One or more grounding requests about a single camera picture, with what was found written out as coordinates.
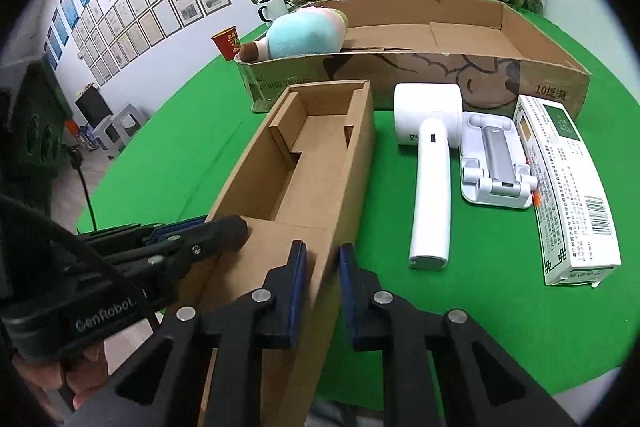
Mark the grey plastic stool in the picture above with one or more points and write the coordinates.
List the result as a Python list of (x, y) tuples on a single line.
[(110, 134), (131, 119)]

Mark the wall of framed certificates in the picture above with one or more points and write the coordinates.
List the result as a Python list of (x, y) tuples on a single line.
[(150, 2)]

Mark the green table cloth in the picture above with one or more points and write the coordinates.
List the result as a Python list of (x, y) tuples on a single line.
[(200, 157)]

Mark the black monitor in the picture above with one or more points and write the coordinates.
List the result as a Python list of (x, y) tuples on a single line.
[(93, 107)]

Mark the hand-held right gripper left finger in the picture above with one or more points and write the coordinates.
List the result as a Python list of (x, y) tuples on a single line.
[(296, 297)]

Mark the small orange box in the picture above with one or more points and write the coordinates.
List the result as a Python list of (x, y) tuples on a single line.
[(71, 127)]

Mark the white green medicine box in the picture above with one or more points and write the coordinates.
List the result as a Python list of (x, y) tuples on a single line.
[(565, 187)]

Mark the person's left hand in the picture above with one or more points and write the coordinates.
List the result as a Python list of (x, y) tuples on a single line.
[(40, 374)]

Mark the dark green cabinet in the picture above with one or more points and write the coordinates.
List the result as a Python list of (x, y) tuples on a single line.
[(30, 132)]

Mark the large cardboard box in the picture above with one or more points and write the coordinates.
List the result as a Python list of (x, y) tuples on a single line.
[(450, 32)]

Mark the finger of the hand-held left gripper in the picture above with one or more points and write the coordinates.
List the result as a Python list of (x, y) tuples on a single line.
[(215, 234), (175, 227)]

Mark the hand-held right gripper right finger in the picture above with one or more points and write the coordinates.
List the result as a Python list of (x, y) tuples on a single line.
[(348, 302)]

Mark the white handheld fan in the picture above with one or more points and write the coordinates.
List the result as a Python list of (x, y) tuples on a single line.
[(430, 187)]

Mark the red paper cup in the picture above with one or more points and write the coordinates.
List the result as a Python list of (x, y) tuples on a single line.
[(227, 44)]

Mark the white folding phone stand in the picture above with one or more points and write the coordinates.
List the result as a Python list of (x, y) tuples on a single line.
[(495, 157)]

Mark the pastel plush toy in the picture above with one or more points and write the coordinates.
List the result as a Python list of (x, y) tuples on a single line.
[(300, 34)]

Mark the narrow cardboard box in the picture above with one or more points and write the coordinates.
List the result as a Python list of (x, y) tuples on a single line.
[(310, 157)]

